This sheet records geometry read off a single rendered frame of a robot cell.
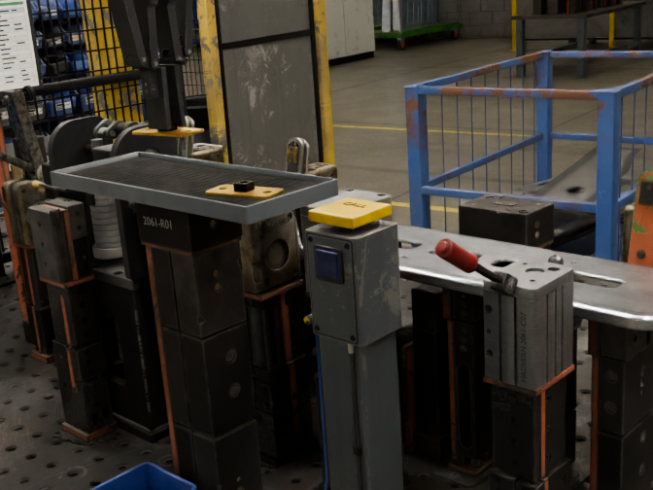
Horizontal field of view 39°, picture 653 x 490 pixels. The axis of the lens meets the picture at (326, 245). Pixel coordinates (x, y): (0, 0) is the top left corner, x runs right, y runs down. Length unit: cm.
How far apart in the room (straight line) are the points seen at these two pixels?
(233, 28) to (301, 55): 58
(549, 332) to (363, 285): 22
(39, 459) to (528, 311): 83
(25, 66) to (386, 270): 162
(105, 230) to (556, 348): 74
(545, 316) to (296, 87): 421
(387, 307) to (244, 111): 388
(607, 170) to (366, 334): 232
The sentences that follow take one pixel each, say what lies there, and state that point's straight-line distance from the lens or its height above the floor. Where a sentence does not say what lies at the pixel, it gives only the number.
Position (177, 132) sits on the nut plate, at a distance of 106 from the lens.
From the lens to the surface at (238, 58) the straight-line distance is 473.
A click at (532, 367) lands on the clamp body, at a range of 100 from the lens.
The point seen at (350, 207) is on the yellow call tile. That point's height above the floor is 116.
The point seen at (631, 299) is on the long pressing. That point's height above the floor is 100.
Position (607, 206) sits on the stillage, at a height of 56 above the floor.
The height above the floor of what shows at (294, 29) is 107.
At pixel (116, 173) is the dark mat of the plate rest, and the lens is 118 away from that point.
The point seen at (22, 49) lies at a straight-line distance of 240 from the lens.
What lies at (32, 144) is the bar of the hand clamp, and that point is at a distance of 177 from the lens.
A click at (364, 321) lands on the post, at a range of 90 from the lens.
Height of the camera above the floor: 139
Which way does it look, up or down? 17 degrees down
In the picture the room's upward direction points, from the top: 4 degrees counter-clockwise
